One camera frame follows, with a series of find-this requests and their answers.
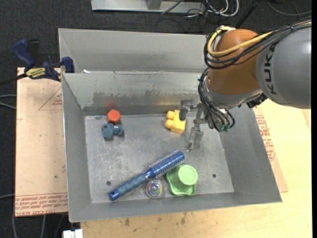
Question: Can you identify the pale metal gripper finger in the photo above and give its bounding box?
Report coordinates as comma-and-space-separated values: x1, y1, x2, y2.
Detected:
186, 129, 205, 152
180, 99, 200, 121

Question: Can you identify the yellow toy building block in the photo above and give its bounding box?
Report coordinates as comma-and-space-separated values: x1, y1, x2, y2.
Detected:
164, 110, 187, 135

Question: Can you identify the grey metal bin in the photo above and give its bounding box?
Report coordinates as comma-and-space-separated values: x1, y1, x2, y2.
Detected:
57, 28, 283, 224

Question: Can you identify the blue round hairbrush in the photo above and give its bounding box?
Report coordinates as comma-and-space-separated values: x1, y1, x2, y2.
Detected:
108, 149, 186, 202

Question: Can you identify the red hexagonal toy block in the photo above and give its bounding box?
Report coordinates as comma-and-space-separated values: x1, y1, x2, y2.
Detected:
106, 109, 122, 125

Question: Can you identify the grey-blue toy figure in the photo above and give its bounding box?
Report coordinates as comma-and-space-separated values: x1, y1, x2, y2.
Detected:
101, 122, 124, 141

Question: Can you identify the black cylinder on white bracket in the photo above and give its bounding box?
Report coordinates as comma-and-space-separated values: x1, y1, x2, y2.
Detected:
246, 94, 268, 109

